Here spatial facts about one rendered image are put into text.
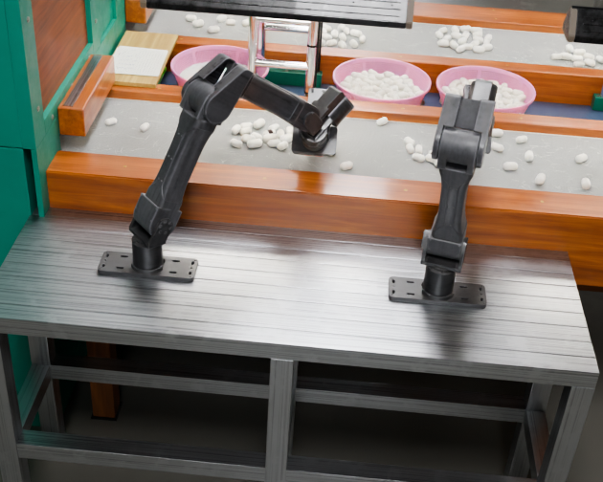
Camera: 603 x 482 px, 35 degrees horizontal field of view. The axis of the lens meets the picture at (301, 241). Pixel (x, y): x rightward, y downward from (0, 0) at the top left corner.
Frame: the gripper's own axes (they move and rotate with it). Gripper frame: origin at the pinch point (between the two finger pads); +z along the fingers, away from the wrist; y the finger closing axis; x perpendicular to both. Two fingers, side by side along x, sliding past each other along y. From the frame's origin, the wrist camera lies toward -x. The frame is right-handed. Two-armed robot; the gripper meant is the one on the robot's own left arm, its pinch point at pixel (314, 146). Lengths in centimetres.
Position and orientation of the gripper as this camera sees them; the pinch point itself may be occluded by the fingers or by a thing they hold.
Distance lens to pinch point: 228.4
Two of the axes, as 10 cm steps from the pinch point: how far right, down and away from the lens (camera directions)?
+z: 0.2, 1.0, 10.0
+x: -0.9, 9.9, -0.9
